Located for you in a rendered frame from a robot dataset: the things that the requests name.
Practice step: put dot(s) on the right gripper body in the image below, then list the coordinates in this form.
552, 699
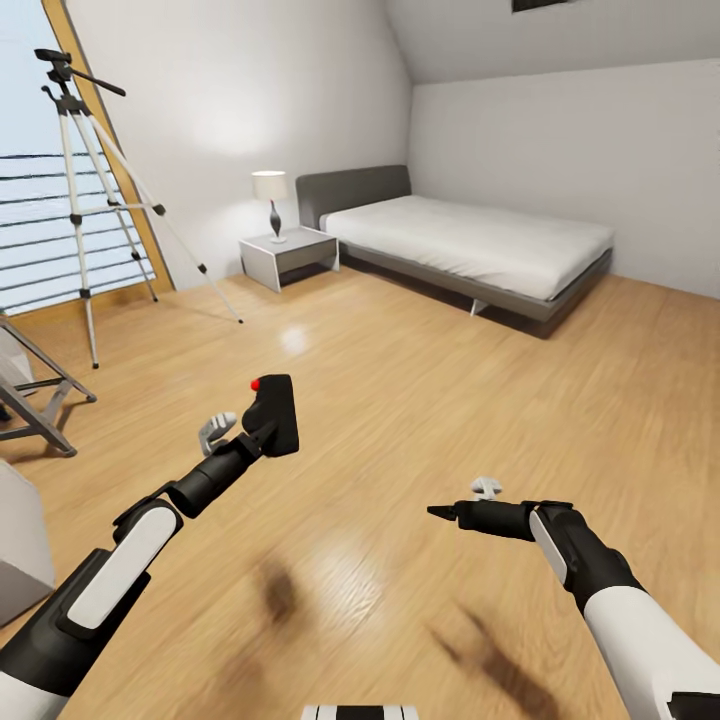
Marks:
484, 515

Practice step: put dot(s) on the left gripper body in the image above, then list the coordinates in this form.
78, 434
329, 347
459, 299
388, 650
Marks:
229, 462

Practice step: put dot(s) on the digital camera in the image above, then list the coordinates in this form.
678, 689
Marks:
274, 402

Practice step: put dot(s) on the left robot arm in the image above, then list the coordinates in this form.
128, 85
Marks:
44, 663

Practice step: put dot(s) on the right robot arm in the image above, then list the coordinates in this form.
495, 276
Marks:
659, 671

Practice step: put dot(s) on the camera tripod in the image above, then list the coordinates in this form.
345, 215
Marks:
61, 74

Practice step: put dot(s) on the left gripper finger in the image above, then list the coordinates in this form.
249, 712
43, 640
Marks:
261, 435

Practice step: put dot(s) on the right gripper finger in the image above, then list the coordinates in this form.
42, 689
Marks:
448, 512

